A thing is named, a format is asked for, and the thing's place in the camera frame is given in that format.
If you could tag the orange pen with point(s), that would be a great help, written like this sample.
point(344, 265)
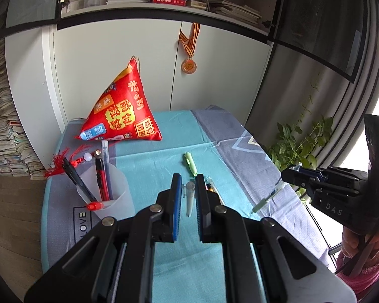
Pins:
point(212, 190)

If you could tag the glass cabinet door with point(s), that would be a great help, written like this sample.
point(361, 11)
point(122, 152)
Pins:
point(31, 0)
point(315, 22)

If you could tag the stack of notebooks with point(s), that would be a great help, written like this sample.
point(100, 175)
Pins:
point(237, 11)

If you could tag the green highlighter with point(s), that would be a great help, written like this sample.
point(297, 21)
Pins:
point(190, 164)

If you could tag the pile of paper stacks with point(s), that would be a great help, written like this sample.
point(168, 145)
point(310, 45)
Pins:
point(6, 126)

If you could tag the grey curtain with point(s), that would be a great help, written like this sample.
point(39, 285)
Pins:
point(360, 101)

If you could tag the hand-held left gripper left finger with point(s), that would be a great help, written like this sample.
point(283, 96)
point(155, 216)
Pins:
point(176, 208)

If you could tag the translucent white pen cup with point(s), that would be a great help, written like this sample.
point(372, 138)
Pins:
point(120, 195)

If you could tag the red grip clear pen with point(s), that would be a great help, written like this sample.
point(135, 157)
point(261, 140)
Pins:
point(95, 206)

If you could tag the red tassel charm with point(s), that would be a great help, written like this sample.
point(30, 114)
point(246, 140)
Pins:
point(61, 164)

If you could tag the white bookshelf cabinet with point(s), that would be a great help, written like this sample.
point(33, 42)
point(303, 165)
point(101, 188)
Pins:
point(113, 53)

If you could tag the person's right hand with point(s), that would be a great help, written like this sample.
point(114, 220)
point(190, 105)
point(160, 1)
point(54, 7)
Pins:
point(350, 243)

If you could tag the green leafy plant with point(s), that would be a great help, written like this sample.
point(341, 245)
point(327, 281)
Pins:
point(290, 145)

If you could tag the blue grey tablecloth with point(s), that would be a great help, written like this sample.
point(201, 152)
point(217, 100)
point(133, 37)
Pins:
point(189, 274)

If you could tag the small stack of books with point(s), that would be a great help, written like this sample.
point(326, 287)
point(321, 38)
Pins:
point(197, 4)

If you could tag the black pen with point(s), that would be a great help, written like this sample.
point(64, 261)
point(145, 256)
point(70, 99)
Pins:
point(77, 176)

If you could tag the grey pen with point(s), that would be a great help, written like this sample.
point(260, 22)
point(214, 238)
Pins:
point(268, 198)

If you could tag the person's right forearm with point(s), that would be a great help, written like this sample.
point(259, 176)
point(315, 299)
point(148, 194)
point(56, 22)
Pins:
point(377, 279)

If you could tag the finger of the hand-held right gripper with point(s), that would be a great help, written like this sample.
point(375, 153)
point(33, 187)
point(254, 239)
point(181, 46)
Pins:
point(312, 170)
point(300, 180)

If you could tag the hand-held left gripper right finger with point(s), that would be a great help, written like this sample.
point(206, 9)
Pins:
point(201, 210)

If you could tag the medal with striped ribbon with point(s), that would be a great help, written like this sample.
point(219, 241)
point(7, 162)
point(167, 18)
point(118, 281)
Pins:
point(189, 65)

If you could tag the red pyramid pouch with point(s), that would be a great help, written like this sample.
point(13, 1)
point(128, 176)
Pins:
point(126, 110)

